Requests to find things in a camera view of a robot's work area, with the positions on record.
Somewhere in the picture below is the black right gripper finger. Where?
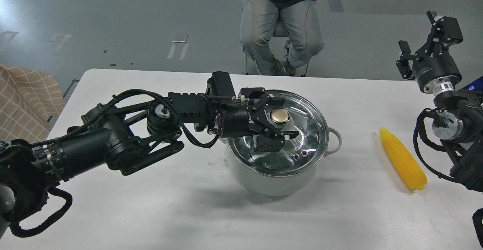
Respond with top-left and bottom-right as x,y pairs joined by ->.
395,40 -> 416,80
425,11 -> 464,54

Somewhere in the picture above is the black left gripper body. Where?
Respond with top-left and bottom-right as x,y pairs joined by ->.
219,101 -> 269,138

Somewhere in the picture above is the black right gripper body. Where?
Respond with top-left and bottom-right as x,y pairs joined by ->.
413,50 -> 462,93

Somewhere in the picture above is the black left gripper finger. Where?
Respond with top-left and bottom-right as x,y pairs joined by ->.
253,122 -> 300,153
240,88 -> 285,111

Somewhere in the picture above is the glass pot lid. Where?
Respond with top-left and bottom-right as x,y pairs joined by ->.
228,90 -> 328,176

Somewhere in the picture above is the yellow corn cob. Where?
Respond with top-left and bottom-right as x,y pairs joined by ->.
379,128 -> 427,190

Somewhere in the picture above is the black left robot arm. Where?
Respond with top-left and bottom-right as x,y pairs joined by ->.
0,71 -> 299,238

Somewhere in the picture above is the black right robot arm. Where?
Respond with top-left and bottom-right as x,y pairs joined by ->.
395,11 -> 483,193

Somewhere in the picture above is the pale green steel pot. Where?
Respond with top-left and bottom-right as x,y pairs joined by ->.
226,90 -> 343,197

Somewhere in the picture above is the seated person in jeans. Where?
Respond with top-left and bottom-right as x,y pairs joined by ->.
240,0 -> 325,76

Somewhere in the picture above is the beige checkered cloth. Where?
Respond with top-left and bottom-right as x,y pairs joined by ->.
0,64 -> 65,143

